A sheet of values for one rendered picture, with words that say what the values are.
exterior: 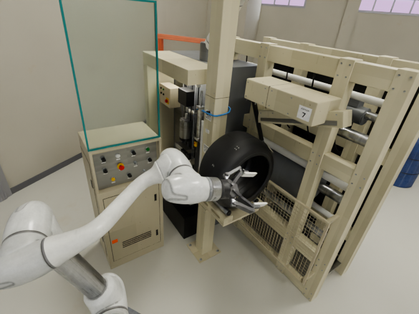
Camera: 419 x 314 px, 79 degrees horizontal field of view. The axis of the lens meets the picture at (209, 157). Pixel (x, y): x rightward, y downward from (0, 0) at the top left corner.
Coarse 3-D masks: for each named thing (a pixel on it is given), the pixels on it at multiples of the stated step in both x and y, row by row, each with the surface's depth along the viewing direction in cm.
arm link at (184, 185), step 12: (180, 168) 91; (192, 168) 94; (168, 180) 83; (180, 180) 84; (192, 180) 86; (204, 180) 89; (168, 192) 82; (180, 192) 83; (192, 192) 84; (204, 192) 87
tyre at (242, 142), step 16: (224, 144) 172; (240, 144) 168; (256, 144) 171; (208, 160) 174; (224, 160) 165; (240, 160) 165; (256, 160) 209; (272, 160) 187; (208, 176) 173; (240, 176) 216; (256, 176) 208; (240, 192) 208; (256, 192) 195
